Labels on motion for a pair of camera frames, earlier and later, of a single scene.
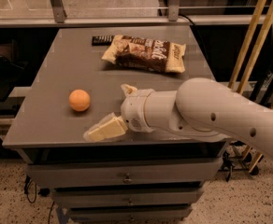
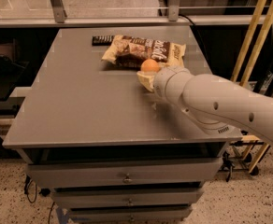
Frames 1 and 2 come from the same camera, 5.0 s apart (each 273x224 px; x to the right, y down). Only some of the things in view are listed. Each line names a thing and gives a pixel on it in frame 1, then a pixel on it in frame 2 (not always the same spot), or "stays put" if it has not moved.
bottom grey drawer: x=129 y=215 stays put
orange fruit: x=79 y=100 to x=150 y=65
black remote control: x=102 y=40 stays put
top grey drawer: x=125 y=172 stays put
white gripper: x=134 y=110 to x=162 y=80
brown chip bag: x=147 y=54 stays put
